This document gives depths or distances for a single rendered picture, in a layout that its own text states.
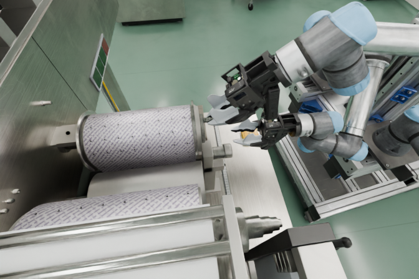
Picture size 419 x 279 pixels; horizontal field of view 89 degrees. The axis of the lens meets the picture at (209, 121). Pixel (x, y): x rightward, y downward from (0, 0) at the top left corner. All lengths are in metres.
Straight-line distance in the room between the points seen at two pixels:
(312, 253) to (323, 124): 0.54
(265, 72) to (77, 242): 0.38
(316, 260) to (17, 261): 0.31
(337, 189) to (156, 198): 1.58
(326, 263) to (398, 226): 1.92
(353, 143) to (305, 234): 0.64
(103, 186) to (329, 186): 1.53
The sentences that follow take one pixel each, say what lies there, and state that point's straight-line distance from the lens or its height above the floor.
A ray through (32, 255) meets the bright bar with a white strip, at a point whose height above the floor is 1.44.
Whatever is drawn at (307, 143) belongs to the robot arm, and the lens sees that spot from 0.86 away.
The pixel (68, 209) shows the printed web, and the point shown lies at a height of 1.39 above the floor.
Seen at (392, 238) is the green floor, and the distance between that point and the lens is 2.14.
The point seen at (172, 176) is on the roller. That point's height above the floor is 1.23.
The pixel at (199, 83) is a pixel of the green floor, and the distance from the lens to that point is 2.43.
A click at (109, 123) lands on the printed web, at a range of 0.52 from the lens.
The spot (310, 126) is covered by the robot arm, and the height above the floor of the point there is 1.14.
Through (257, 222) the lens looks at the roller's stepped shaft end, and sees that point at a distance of 0.36.
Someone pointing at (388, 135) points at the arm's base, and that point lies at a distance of 1.24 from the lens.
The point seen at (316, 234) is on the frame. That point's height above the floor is 1.44.
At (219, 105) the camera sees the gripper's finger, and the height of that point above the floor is 1.30.
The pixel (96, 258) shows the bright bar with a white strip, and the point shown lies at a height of 1.44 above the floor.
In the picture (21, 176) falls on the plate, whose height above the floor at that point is 1.33.
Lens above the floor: 1.70
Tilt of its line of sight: 55 degrees down
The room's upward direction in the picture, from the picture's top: straight up
